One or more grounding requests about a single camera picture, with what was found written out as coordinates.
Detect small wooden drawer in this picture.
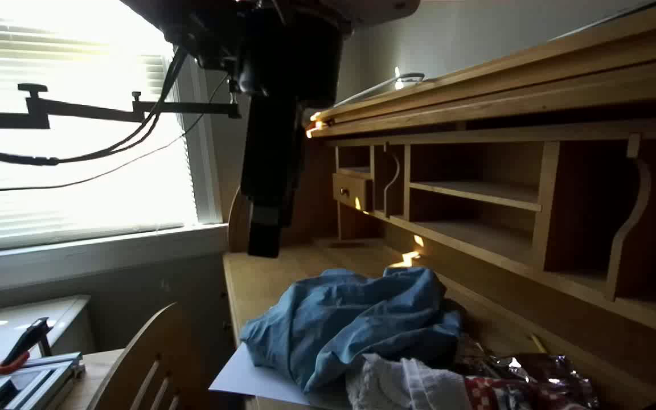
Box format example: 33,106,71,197
330,170,375,214

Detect white window blinds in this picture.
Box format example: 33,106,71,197
0,0,223,257

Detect blue cloth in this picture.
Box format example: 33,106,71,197
239,268,466,395

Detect small side table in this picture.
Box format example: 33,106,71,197
0,294,127,410

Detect shiny foil snack bag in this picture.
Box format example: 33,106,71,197
455,350,602,410

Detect metal tool case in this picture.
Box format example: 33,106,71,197
0,350,86,410

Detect thick black cable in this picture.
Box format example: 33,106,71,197
0,43,191,170

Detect wooden desk with hutch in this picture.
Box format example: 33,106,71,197
220,0,656,410

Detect red handled pliers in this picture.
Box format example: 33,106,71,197
0,317,55,377

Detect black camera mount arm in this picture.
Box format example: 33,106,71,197
0,83,241,130
0,76,232,198

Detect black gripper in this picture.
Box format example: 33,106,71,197
238,72,305,261

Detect white paper sheet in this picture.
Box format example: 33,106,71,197
207,340,354,410

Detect white curtain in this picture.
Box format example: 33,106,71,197
177,55,248,228

